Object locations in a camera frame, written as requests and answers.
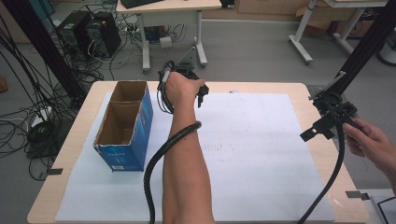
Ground black aluminium frame post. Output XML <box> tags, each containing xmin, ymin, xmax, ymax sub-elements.
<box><xmin>1</xmin><ymin>0</ymin><xmax>88</xmax><ymax>107</ymax></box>
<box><xmin>322</xmin><ymin>0</ymin><xmax>396</xmax><ymax>98</ymax></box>

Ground person's right hand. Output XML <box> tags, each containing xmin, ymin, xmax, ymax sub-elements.
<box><xmin>342</xmin><ymin>117</ymin><xmax>396</xmax><ymax>177</ymax></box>

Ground white power strip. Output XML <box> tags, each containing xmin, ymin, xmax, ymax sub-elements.
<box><xmin>30</xmin><ymin>105</ymin><xmax>53</xmax><ymax>128</ymax></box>

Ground white paper mat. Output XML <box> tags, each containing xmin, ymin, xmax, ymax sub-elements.
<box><xmin>54</xmin><ymin>91</ymin><xmax>336</xmax><ymax>222</ymax></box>

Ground white board with black cable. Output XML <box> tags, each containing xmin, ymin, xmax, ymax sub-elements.
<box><xmin>368</xmin><ymin>194</ymin><xmax>396</xmax><ymax>224</ymax></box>

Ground thin black looped cables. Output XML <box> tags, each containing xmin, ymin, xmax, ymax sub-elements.
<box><xmin>156</xmin><ymin>61</ymin><xmax>177</xmax><ymax>115</ymax></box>

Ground grey triangular metal bracket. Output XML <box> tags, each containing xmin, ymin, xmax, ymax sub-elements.
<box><xmin>177</xmin><ymin>46</ymin><xmax>198</xmax><ymax>69</ymax></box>

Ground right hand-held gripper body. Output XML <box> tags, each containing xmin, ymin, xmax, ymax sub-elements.
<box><xmin>311</xmin><ymin>91</ymin><xmax>360</xmax><ymax>132</ymax></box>

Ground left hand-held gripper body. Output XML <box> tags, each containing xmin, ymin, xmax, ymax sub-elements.
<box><xmin>167</xmin><ymin>61</ymin><xmax>207</xmax><ymax>90</ymax></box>

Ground black computer tower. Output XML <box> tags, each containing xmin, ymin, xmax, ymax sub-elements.
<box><xmin>85</xmin><ymin>10</ymin><xmax>123</xmax><ymax>60</ymax></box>
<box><xmin>55</xmin><ymin>10</ymin><xmax>93</xmax><ymax>61</ymax></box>

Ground white power adapter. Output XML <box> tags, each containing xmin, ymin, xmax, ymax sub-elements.
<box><xmin>159</xmin><ymin>36</ymin><xmax>174</xmax><ymax>49</ymax></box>

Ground blue cardboard box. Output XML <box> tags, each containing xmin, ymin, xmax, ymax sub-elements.
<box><xmin>92</xmin><ymin>79</ymin><xmax>154</xmax><ymax>173</ymax></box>

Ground tangle of black floor cables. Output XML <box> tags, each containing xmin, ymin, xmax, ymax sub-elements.
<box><xmin>0</xmin><ymin>12</ymin><xmax>106</xmax><ymax>182</ymax></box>

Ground person's left hand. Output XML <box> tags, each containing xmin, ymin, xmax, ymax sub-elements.
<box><xmin>163</xmin><ymin>72</ymin><xmax>206</xmax><ymax>110</ymax></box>

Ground black smooth gripper cable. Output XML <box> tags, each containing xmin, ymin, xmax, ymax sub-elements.
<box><xmin>297</xmin><ymin>102</ymin><xmax>347</xmax><ymax>224</ymax></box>

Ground wooden desk with white legs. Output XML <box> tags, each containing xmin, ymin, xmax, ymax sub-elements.
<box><xmin>115</xmin><ymin>0</ymin><xmax>223</xmax><ymax>75</ymax></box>

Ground white-framed desk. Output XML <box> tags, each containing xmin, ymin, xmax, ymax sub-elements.
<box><xmin>287</xmin><ymin>0</ymin><xmax>389</xmax><ymax>65</ymax></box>

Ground thick black corrugated cable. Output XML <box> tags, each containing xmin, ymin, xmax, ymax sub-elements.
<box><xmin>143</xmin><ymin>120</ymin><xmax>203</xmax><ymax>224</ymax></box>

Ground black keyboard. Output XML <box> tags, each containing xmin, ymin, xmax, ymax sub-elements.
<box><xmin>120</xmin><ymin>0</ymin><xmax>165</xmax><ymax>10</ymax></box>

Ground light wooden table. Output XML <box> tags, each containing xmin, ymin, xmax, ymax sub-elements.
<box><xmin>26</xmin><ymin>79</ymin><xmax>372</xmax><ymax>224</ymax></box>

